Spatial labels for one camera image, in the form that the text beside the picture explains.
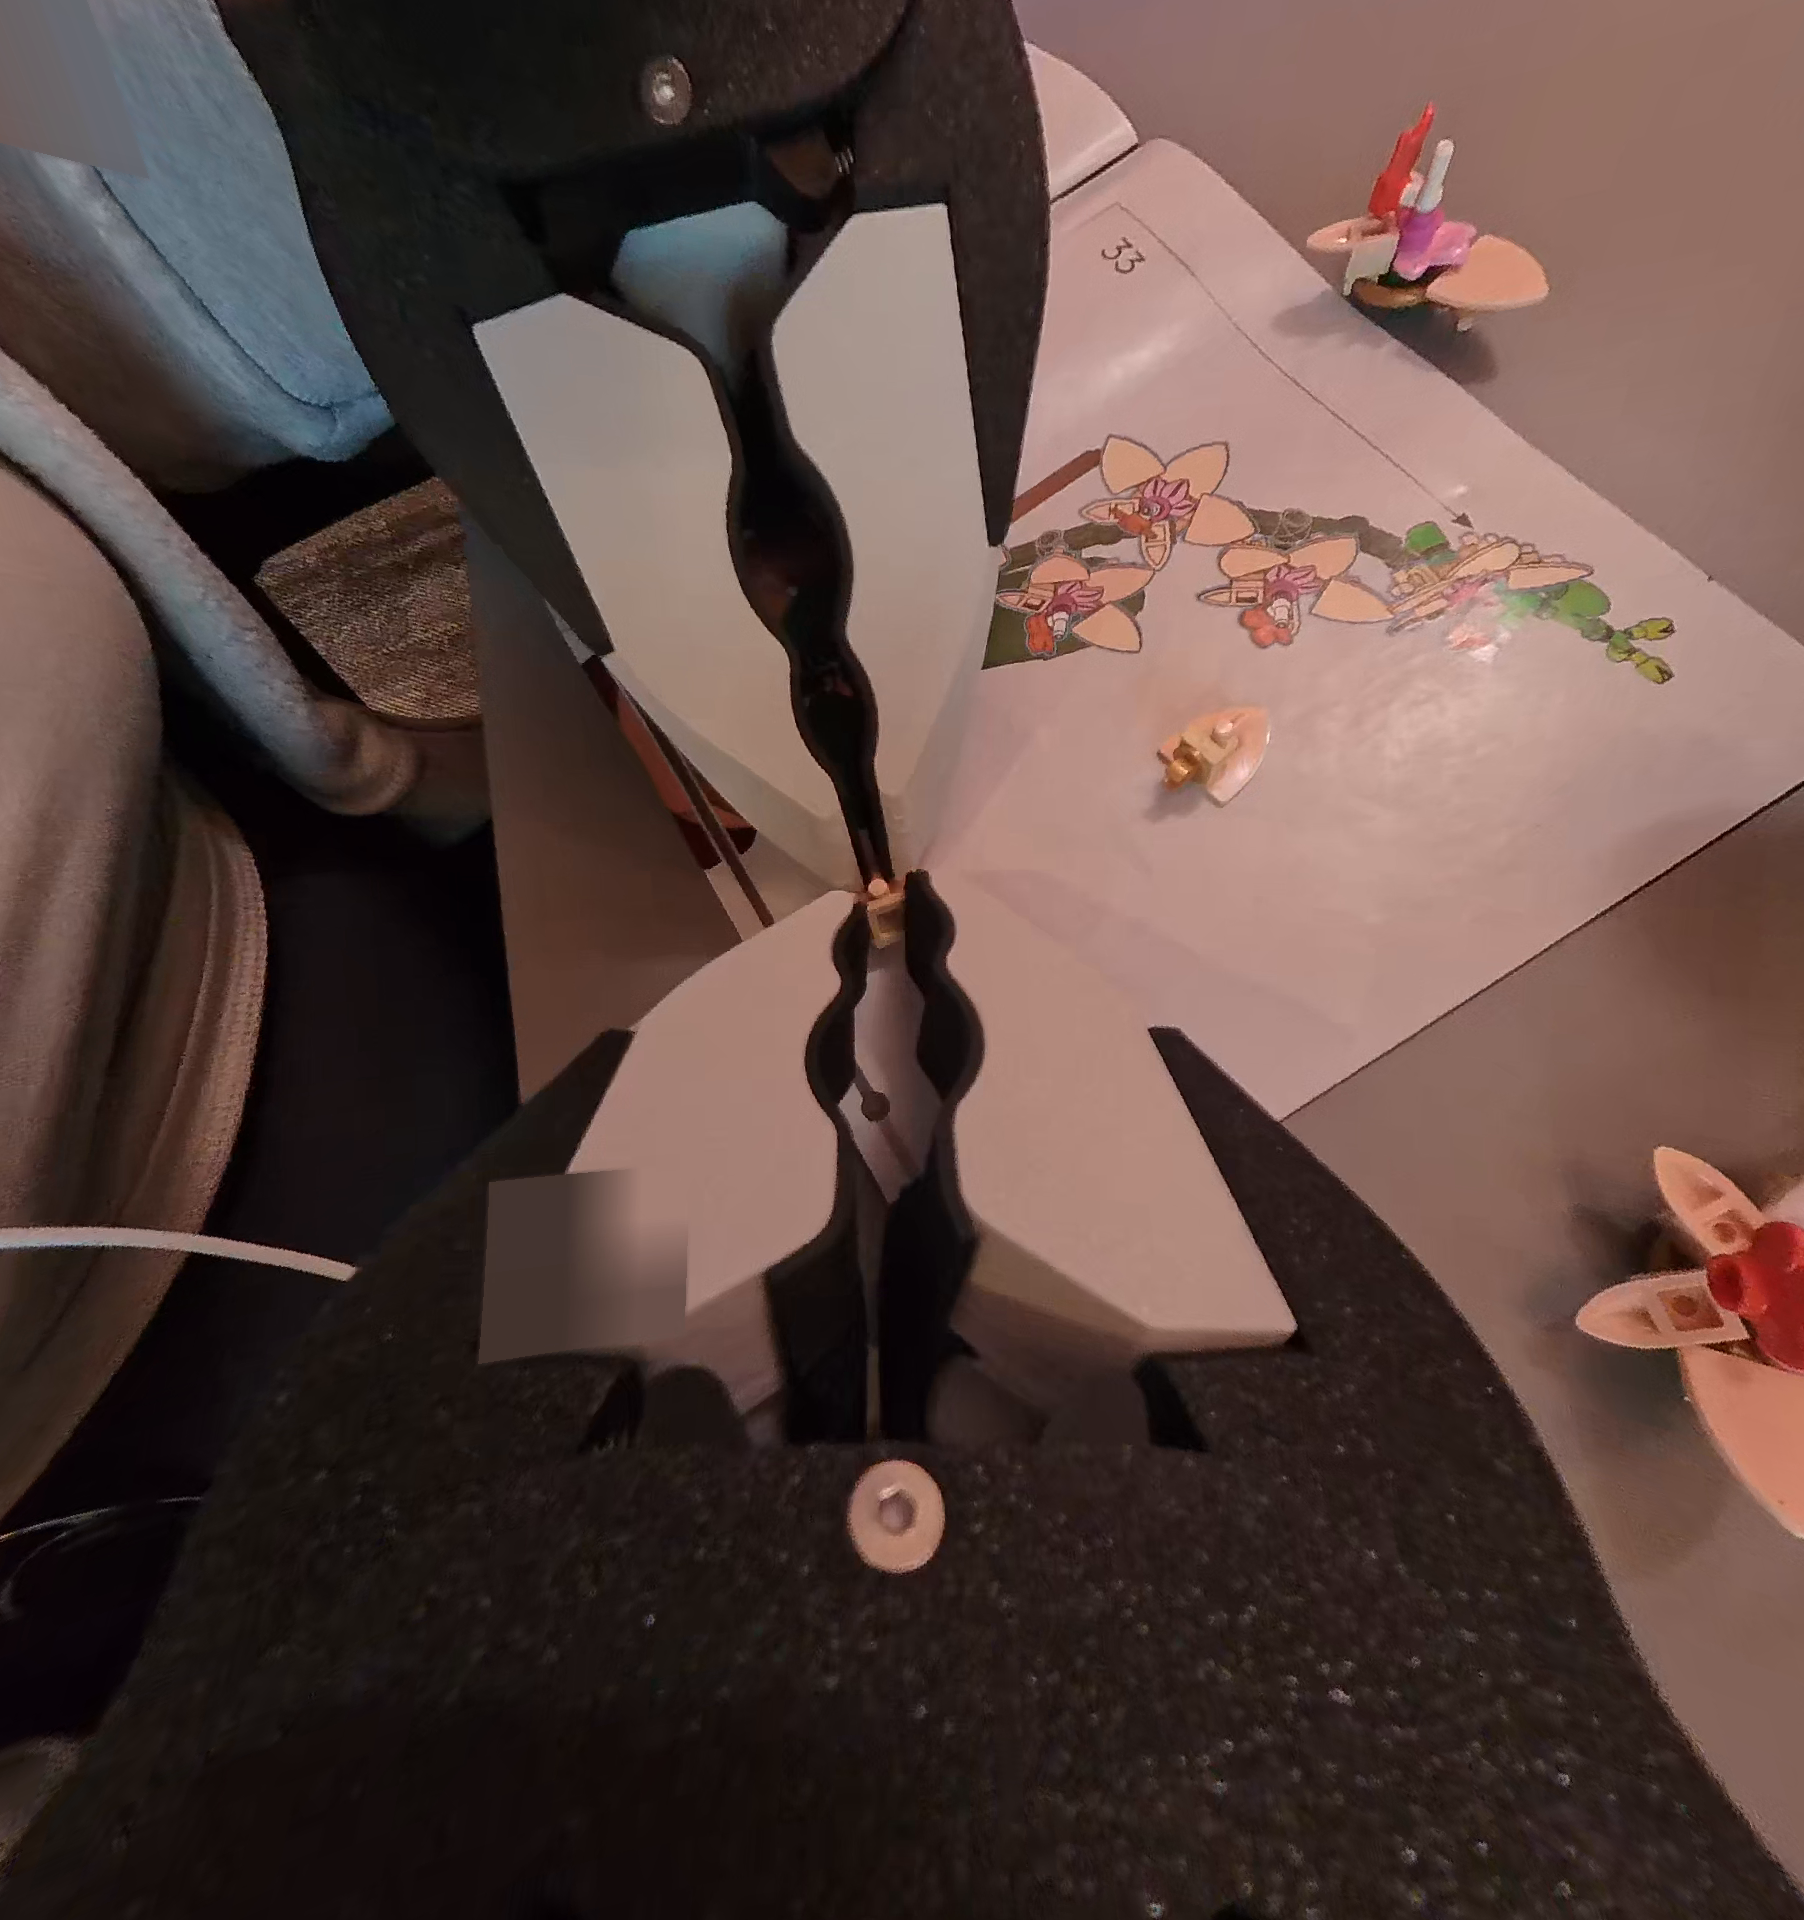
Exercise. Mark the small tan toy brick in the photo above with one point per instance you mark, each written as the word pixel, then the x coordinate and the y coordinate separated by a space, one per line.
pixel 884 913

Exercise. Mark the toy flower with pink centre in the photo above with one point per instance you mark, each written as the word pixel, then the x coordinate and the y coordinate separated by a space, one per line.
pixel 1426 248

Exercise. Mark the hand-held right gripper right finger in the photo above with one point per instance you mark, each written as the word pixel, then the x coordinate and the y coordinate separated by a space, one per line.
pixel 1096 1170

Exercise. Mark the brown thin rod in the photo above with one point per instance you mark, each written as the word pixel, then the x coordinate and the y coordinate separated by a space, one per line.
pixel 693 818

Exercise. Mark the toy flower instruction booklet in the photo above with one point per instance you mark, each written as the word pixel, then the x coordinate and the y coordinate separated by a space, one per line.
pixel 1442 840

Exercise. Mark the toy flower with red centre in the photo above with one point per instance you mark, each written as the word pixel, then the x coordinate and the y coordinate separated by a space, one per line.
pixel 1773 1321

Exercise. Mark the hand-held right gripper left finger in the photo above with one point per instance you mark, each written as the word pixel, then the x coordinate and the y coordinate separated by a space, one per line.
pixel 722 1081

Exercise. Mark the brown woven chair seat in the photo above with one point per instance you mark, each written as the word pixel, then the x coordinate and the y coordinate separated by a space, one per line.
pixel 377 601

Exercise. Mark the person's beige clothing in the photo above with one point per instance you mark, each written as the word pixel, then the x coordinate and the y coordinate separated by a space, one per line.
pixel 47 901

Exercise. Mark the cream petal toy piece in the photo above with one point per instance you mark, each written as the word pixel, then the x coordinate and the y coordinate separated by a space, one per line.
pixel 1224 751

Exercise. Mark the light blue cloth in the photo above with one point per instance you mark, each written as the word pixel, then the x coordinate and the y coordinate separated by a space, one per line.
pixel 243 224

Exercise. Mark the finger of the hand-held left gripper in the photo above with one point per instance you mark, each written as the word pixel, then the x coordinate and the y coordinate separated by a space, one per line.
pixel 911 495
pixel 616 480

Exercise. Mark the grey desk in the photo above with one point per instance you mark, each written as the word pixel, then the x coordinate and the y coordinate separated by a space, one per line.
pixel 1666 151

